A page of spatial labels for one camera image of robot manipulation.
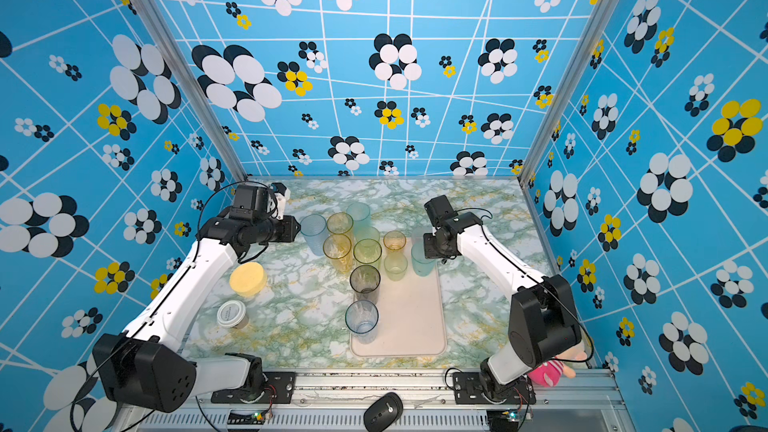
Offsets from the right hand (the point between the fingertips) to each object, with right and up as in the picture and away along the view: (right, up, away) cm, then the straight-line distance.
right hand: (437, 249), depth 88 cm
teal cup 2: (-5, -4, -3) cm, 7 cm away
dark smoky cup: (-22, -10, -1) cm, 24 cm away
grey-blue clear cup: (-21, -17, -10) cm, 29 cm away
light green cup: (-12, -6, +6) cm, 15 cm away
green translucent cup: (-21, -1, +1) cm, 21 cm away
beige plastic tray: (-8, -20, -4) cm, 22 cm away
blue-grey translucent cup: (-39, +6, +6) cm, 40 cm away
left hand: (-39, +8, -7) cm, 41 cm away
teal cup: (-23, +9, +8) cm, 26 cm away
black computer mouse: (-16, -35, -20) cm, 43 cm away
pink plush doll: (+24, -27, -18) cm, 40 cm away
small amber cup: (-13, +2, +8) cm, 15 cm away
